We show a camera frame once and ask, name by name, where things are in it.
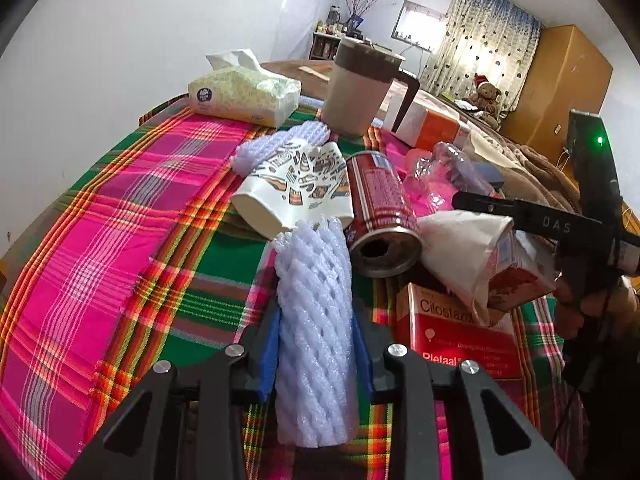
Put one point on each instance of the blue glasses case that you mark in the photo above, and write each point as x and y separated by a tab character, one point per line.
492	175

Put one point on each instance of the wooden wardrobe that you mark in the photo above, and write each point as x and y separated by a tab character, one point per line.
560	85

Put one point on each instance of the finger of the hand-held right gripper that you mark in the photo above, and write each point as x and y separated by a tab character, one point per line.
525	212

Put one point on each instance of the patterned paper cup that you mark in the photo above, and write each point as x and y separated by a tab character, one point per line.
290	185

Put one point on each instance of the brown blanket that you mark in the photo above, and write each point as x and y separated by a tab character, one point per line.
530	160

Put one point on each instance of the red medicine box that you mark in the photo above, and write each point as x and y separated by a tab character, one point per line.
450	340

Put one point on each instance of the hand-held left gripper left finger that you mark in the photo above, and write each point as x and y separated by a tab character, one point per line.
270	355

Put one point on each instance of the window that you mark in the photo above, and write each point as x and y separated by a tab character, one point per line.
415	22

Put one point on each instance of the person's right hand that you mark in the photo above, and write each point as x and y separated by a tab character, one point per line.
575	290

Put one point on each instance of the pink green plaid cloth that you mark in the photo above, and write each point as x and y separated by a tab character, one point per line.
100	240

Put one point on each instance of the red drink can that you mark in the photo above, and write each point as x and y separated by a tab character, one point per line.
380	195

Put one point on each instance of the cluttered shelf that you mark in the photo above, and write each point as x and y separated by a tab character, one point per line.
322	47

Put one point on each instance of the white red carton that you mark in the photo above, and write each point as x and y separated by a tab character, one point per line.
460	250

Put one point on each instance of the brown teddy bear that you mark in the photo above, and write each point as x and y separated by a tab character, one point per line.
487	97

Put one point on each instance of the crushed clear plastic bottle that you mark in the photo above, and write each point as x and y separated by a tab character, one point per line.
440	170

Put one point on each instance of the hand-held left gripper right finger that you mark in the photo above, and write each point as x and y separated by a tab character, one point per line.
361	355

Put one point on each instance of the white foam net sleeve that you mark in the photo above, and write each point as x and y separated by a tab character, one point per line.
312	335
280	142

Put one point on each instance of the vase with dry branches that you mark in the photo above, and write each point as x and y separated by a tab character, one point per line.
356	20

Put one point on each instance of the patterned curtain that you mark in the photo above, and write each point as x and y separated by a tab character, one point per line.
475	45

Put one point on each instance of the tissue pack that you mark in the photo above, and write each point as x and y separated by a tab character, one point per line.
240	95

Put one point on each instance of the beige mug with brown lid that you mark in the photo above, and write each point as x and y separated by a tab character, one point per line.
350	95

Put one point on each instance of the orange and white box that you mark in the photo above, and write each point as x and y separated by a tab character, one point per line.
435	125

